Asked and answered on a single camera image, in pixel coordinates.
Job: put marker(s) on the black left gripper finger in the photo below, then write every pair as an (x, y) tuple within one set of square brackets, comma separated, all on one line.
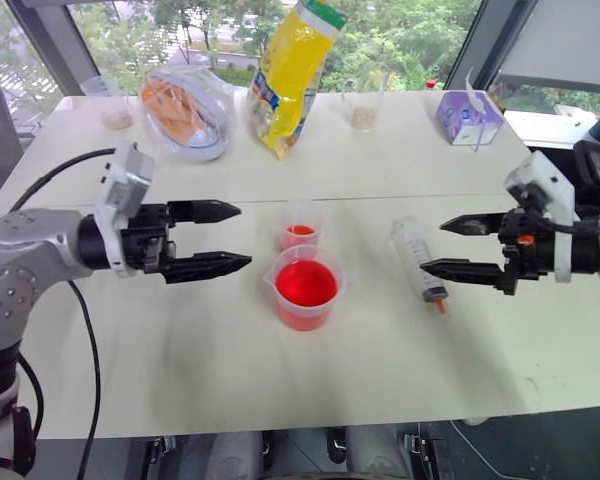
[(205, 210), (207, 266)]

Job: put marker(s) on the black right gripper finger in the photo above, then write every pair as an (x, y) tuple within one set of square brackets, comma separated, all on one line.
[(472, 224), (460, 270)]

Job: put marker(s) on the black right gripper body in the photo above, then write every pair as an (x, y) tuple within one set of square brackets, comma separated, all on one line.
[(522, 247)]

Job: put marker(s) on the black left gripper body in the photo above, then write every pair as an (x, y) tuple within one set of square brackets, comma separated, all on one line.
[(147, 239)]

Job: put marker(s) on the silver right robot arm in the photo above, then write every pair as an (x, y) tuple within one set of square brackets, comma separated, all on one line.
[(597, 250)]

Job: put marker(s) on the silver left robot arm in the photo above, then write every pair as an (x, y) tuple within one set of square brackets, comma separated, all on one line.
[(27, 250)]

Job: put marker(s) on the clear plastic syringe orange tip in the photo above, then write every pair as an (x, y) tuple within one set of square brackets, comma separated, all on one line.
[(420, 262)]

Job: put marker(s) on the small beaker red liquid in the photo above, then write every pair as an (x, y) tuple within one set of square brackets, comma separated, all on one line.
[(300, 227)]

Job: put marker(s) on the large beaker red liquid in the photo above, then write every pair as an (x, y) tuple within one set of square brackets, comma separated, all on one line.
[(306, 290)]

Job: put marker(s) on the clear measuring cup with grains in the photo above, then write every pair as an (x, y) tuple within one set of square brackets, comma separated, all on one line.
[(364, 107), (111, 102)]

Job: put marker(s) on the clear bag with orange contents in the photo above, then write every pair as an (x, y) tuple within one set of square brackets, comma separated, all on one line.
[(187, 112)]

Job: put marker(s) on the purple tissue box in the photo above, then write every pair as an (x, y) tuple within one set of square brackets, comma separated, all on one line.
[(467, 117)]

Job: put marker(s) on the red bottle cap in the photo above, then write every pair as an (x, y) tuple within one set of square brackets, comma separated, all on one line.
[(431, 84)]

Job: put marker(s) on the yellow snack bag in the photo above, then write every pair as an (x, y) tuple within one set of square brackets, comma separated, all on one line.
[(287, 80)]

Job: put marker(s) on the grey robot leg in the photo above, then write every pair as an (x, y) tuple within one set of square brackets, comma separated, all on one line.
[(372, 452)]

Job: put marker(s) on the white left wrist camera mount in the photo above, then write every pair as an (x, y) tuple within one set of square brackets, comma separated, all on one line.
[(124, 195)]

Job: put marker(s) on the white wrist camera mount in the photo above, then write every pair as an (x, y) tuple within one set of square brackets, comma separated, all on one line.
[(547, 200), (124, 195)]

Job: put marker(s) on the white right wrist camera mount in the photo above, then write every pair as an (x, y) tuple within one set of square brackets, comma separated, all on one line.
[(547, 200)]

